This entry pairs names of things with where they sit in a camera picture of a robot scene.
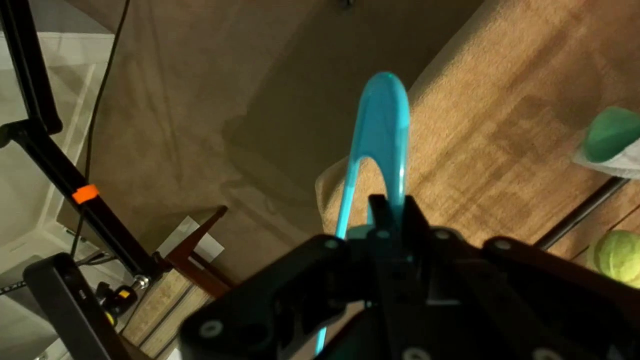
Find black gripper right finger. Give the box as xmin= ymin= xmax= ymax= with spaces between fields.
xmin=371 ymin=195 xmax=640 ymax=360

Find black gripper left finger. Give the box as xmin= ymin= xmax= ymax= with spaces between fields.
xmin=178 ymin=235 xmax=358 ymax=360

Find teal plastic clothing hanger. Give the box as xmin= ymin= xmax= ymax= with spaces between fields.
xmin=313 ymin=71 xmax=412 ymax=357

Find brown wooden chair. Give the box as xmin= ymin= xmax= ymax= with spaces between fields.
xmin=120 ymin=207 xmax=234 ymax=360

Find yellow tennis ball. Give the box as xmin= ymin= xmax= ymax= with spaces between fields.
xmin=592 ymin=230 xmax=640 ymax=289

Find beige table cloth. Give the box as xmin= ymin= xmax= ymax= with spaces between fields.
xmin=313 ymin=0 xmax=640 ymax=269

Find black stereo camera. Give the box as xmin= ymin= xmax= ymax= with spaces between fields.
xmin=22 ymin=252 xmax=128 ymax=360

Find black camera tripod stand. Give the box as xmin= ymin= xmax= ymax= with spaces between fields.
xmin=0 ymin=0 xmax=163 ymax=281

